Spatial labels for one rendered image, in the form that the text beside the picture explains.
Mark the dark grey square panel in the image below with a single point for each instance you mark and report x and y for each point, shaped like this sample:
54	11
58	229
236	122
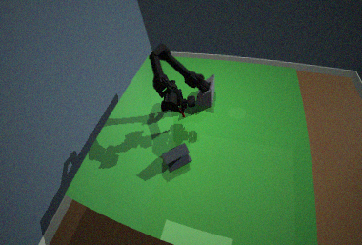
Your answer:
177	157

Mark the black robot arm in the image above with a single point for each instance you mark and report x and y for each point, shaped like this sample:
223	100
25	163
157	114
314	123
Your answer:
161	82

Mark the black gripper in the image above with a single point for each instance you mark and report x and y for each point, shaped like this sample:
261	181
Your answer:
181	102

